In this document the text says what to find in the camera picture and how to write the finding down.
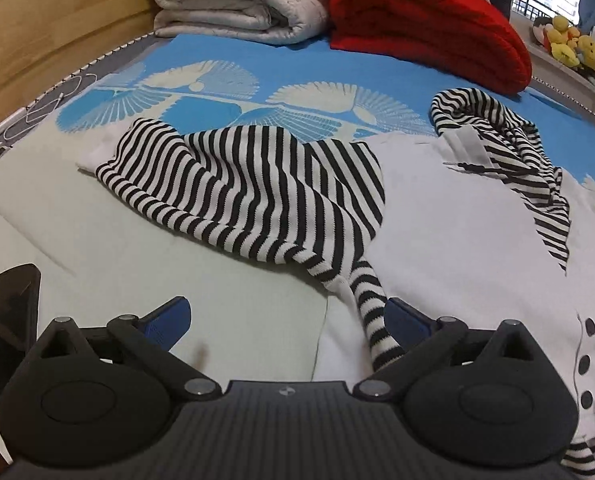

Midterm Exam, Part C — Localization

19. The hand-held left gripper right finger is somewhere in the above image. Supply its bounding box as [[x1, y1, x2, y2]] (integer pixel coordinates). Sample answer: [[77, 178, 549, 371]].
[[354, 297, 539, 402]]

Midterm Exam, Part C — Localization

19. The grey patterned mattress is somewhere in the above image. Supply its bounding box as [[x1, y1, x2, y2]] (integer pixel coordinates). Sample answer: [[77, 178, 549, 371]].
[[0, 35, 158, 181]]

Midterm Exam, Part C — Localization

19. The yellow plush toy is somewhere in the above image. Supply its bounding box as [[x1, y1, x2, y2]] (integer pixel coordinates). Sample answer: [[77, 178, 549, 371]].
[[545, 15, 582, 68], [576, 34, 595, 73]]

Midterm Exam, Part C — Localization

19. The folded white blanket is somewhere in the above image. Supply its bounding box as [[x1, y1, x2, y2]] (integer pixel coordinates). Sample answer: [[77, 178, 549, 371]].
[[142, 0, 343, 45]]

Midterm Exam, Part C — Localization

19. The wooden headboard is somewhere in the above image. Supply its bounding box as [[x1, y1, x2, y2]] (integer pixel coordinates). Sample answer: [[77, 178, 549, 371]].
[[0, 0, 157, 136]]

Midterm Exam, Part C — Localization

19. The white sweater with striped sleeves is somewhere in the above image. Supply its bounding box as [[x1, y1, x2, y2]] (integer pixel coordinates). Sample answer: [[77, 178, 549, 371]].
[[75, 87, 595, 478]]

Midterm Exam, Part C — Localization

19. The folded red blanket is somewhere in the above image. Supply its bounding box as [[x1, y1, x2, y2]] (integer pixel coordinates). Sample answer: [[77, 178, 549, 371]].
[[329, 0, 533, 96]]

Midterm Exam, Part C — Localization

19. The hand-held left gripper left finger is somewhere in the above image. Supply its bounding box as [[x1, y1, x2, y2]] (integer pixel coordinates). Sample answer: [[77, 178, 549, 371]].
[[36, 296, 223, 402]]

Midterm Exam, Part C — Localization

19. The blue printed bed sheet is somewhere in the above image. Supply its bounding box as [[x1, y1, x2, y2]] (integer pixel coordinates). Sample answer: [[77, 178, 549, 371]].
[[0, 34, 595, 441]]

